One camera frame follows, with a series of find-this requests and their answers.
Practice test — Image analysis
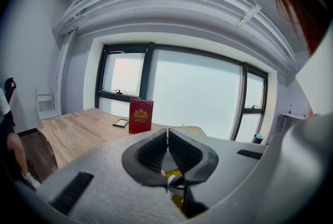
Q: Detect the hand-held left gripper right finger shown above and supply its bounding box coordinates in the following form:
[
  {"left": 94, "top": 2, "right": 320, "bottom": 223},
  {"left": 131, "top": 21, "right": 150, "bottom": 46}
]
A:
[{"left": 168, "top": 128, "right": 268, "bottom": 219}]

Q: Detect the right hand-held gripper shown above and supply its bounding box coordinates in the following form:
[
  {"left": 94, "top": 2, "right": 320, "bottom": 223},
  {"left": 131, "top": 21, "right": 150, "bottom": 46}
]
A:
[{"left": 208, "top": 32, "right": 333, "bottom": 221}]

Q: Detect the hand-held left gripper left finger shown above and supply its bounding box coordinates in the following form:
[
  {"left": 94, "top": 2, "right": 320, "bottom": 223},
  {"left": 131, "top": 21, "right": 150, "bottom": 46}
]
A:
[{"left": 35, "top": 128, "right": 188, "bottom": 224}]

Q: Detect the red book gold emblem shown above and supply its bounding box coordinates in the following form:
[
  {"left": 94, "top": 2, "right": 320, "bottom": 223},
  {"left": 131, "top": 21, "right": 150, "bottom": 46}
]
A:
[{"left": 129, "top": 98, "right": 154, "bottom": 135}]

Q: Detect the white step stool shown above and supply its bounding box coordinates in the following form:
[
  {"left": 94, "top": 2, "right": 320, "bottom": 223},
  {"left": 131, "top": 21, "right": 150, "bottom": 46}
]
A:
[{"left": 36, "top": 89, "right": 62, "bottom": 121}]

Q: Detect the small black flat picture frame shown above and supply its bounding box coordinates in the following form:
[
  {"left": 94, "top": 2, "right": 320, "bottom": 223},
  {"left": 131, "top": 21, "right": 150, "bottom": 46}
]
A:
[{"left": 112, "top": 118, "right": 130, "bottom": 129}]

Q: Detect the white ceiling lamp bracket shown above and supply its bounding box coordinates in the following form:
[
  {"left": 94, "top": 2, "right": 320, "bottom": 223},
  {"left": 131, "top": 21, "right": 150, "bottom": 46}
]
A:
[{"left": 235, "top": 4, "right": 262, "bottom": 29}]

